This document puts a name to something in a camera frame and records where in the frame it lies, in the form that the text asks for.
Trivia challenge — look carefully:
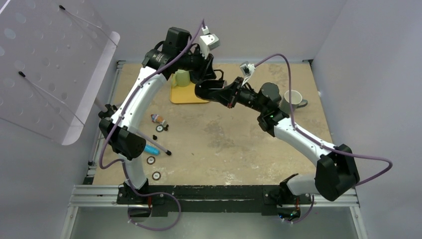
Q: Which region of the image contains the translucent perforated panel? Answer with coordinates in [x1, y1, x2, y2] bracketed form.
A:
[0, 0, 120, 145]

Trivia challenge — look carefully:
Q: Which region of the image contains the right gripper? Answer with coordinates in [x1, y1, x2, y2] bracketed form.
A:
[210, 76, 267, 114]

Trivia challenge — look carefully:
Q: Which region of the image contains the black mug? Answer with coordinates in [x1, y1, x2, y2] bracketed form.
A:
[194, 79, 228, 101]

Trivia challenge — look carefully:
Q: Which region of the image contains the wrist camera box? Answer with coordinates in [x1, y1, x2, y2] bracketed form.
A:
[239, 61, 256, 77]
[199, 26, 220, 55]

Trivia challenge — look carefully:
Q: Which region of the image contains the ice cream cone toy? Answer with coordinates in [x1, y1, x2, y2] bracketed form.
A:
[150, 114, 167, 125]

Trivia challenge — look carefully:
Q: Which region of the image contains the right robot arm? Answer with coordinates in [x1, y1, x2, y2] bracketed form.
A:
[195, 77, 360, 203]

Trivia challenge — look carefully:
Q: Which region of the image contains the purple cable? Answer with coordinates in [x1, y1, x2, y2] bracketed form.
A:
[99, 19, 207, 232]
[254, 53, 394, 225]

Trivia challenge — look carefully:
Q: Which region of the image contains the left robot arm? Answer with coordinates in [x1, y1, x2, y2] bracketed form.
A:
[99, 26, 220, 204]

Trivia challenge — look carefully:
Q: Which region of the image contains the light green mug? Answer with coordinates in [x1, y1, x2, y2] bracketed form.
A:
[172, 70, 191, 88]

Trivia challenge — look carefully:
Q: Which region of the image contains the grey-blue mug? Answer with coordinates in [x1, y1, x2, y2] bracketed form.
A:
[279, 90, 308, 114]

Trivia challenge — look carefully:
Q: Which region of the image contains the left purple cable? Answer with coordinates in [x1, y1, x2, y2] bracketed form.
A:
[99, 19, 207, 232]

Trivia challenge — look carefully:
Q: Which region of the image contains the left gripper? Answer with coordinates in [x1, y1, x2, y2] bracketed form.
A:
[177, 45, 217, 81]

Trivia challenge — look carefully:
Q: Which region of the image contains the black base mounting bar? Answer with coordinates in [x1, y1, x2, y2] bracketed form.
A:
[116, 184, 311, 219]

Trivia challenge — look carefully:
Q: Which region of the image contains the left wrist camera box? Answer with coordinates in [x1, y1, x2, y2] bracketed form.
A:
[199, 26, 220, 55]

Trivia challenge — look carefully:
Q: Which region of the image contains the blue cylindrical toy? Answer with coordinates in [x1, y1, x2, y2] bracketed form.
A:
[144, 145, 160, 155]

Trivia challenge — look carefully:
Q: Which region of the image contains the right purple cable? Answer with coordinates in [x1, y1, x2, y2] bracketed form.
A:
[254, 53, 394, 225]

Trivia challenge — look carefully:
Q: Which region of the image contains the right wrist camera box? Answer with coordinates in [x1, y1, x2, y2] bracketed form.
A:
[239, 61, 256, 77]

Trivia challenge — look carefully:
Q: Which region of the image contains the yellow plastic tray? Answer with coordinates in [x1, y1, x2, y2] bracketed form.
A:
[169, 75, 209, 104]

